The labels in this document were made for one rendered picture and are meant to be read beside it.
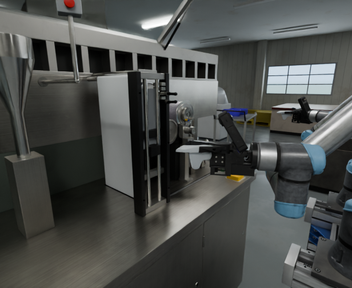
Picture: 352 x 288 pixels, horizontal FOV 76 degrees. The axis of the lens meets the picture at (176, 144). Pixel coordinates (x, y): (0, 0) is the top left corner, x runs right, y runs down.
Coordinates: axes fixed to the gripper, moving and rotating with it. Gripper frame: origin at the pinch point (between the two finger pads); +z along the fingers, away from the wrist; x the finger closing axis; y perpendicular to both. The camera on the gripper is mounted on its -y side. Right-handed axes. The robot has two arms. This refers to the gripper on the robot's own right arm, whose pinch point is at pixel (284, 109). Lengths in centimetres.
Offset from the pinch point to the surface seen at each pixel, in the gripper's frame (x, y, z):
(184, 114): -81, -13, -6
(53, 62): -134, -44, 9
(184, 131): -84, -5, -8
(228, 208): -72, 36, -25
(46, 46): -135, -51, 8
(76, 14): -124, -55, -22
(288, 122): 439, 147, 329
